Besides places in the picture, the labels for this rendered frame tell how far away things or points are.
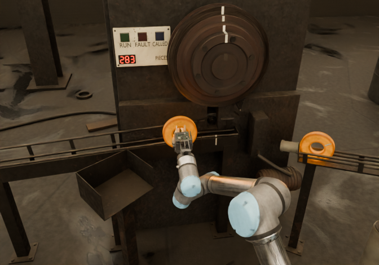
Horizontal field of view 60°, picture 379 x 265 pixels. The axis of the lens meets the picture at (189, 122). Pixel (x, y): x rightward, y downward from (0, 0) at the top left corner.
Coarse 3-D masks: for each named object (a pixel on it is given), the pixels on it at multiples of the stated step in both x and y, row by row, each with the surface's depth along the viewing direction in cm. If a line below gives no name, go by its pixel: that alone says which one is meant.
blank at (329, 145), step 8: (304, 136) 162; (312, 136) 157; (320, 136) 155; (328, 136) 155; (304, 144) 161; (328, 144) 155; (312, 152) 161; (320, 152) 160; (328, 152) 157; (312, 160) 163
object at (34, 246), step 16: (224, 160) 175; (0, 192) 163; (0, 208) 167; (16, 208) 175; (224, 208) 192; (16, 224) 174; (112, 224) 185; (224, 224) 199; (16, 240) 179; (112, 240) 196; (16, 256) 186; (32, 256) 186
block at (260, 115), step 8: (256, 112) 171; (264, 112) 172; (256, 120) 166; (264, 120) 166; (248, 128) 176; (256, 128) 168; (264, 128) 169; (248, 136) 177; (256, 136) 170; (264, 136) 171; (248, 144) 178; (256, 144) 173; (264, 144) 174; (248, 152) 180
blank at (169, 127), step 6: (168, 120) 146; (174, 120) 144; (180, 120) 144; (186, 120) 145; (168, 126) 145; (174, 126) 145; (180, 126) 146; (186, 126) 146; (192, 126) 147; (162, 132) 148; (168, 132) 146; (192, 132) 148; (168, 138) 148; (192, 138) 149; (168, 144) 149
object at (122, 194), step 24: (96, 168) 146; (120, 168) 157; (144, 168) 148; (96, 192) 128; (120, 192) 146; (144, 192) 146; (120, 216) 153; (120, 240) 164; (120, 264) 182; (144, 264) 182
